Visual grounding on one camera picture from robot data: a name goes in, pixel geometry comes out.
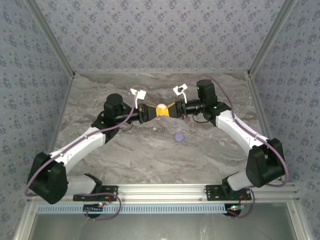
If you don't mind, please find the small black controller board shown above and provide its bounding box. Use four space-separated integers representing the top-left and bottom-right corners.
83 202 105 215
225 203 244 218

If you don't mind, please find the grey metal panel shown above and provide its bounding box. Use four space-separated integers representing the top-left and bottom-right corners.
27 213 301 240

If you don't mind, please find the thin black cable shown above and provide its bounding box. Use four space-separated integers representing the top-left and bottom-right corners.
191 113 210 124
118 123 134 133

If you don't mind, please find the thin aluminium table edge rail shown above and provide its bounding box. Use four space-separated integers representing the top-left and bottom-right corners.
74 70 250 75

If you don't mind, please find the aluminium table side rail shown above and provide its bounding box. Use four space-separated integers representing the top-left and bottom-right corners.
246 72 286 185
47 73 77 161

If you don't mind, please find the long aluminium mounting rail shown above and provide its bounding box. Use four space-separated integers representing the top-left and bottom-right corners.
26 183 300 204

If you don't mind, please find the slanted aluminium frame post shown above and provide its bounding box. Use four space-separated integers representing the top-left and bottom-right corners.
24 0 76 77
248 0 299 77

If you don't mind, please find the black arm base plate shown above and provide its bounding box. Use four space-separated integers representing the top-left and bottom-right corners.
72 184 119 202
205 184 252 202

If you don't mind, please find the grey slotted cable duct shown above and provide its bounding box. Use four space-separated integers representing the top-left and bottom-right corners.
36 202 230 215

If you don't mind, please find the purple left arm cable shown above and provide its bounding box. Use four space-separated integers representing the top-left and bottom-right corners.
24 84 123 221

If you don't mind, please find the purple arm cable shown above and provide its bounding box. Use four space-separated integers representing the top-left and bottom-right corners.
184 74 290 220
24 84 123 221

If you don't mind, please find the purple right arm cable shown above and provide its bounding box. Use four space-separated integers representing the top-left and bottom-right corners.
184 74 290 220

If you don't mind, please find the aluminium frame leg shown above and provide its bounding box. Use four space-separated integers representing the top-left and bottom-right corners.
287 202 310 240
13 202 38 240

